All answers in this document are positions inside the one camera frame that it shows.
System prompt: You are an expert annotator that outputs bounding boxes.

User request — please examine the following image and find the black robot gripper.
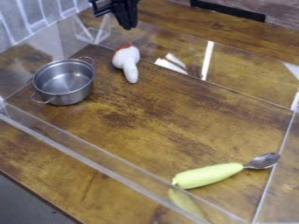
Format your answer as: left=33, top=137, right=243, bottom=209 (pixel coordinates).
left=89, top=0, right=139, bottom=30

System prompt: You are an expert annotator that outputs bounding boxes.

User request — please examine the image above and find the black bar on back table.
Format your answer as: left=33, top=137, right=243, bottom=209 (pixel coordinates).
left=190, top=0, right=268, bottom=23

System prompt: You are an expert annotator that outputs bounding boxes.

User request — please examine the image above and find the green handled metal spoon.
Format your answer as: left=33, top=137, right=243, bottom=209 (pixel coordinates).
left=173, top=152, right=281, bottom=189

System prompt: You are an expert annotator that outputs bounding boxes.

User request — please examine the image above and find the silver metal pot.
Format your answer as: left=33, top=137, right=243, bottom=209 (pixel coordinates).
left=31, top=57, right=95, bottom=106

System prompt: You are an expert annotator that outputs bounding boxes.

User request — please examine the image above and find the white plush mushroom red cap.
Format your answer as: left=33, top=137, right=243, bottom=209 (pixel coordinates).
left=113, top=44, right=141, bottom=84

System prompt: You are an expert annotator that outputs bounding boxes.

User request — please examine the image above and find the clear acrylic enclosure wall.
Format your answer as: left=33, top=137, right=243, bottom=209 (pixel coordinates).
left=0, top=0, right=299, bottom=224

